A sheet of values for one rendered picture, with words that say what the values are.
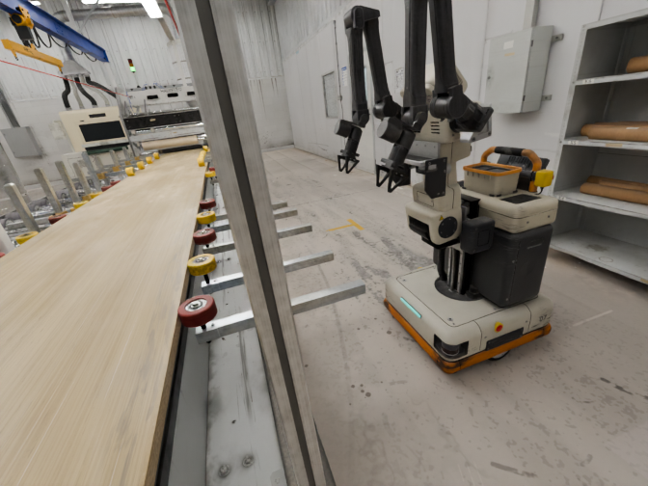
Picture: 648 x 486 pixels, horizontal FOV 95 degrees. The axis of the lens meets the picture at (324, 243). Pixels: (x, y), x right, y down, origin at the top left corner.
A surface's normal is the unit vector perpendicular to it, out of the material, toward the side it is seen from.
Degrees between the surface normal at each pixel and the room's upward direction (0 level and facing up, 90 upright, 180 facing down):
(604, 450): 0
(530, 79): 90
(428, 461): 0
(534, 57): 90
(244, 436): 0
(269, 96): 90
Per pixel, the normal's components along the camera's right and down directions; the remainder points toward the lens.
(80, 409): -0.11, -0.90
